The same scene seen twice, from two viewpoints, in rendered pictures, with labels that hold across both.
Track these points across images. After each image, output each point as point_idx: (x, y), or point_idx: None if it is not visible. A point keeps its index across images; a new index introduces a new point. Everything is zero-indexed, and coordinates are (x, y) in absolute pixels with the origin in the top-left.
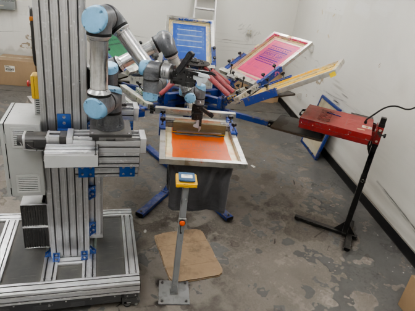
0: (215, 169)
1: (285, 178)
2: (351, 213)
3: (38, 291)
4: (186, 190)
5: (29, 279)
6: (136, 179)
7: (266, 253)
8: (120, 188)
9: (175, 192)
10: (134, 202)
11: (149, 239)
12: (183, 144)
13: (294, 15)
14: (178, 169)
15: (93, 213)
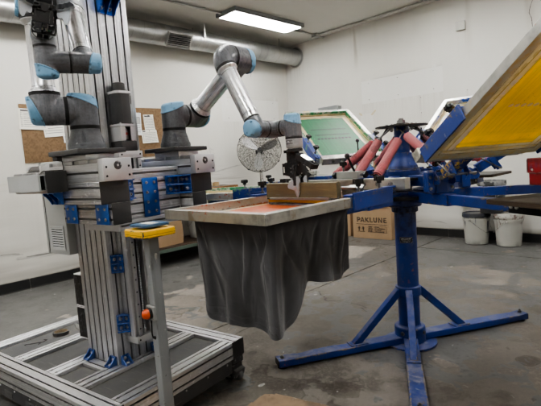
0: (248, 237)
1: None
2: None
3: (27, 378)
4: (147, 250)
5: (47, 367)
6: (340, 326)
7: None
8: (303, 331)
9: (208, 283)
10: (298, 350)
11: (251, 395)
12: (249, 209)
13: None
14: (204, 237)
15: (125, 299)
